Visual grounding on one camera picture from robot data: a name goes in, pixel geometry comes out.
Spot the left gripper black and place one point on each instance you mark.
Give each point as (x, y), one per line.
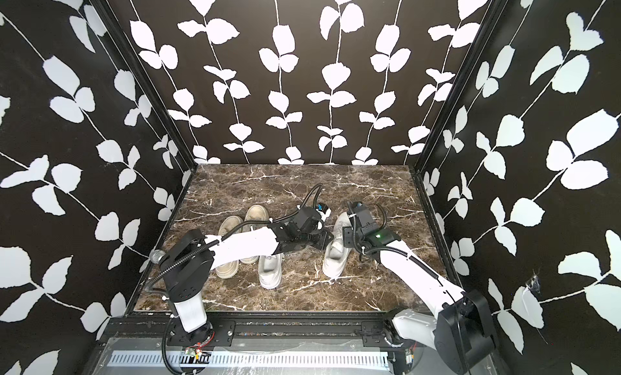
(323, 241)

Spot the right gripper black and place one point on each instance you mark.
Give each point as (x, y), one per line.
(348, 233)

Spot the white sneaker one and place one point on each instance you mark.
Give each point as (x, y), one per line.
(270, 271)
(336, 253)

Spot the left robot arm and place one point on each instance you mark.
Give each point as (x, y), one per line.
(186, 267)

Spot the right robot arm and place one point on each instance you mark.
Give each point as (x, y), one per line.
(432, 287)

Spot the beige sneaker right one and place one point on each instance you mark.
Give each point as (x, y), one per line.
(255, 213)

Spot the beige sneaker one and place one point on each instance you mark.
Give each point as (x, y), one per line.
(228, 270)
(255, 213)

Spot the beige sneaker left one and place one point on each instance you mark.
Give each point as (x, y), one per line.
(228, 270)

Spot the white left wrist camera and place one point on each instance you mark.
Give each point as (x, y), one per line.
(324, 211)

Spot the white slotted cable duct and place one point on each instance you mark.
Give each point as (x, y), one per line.
(229, 360)

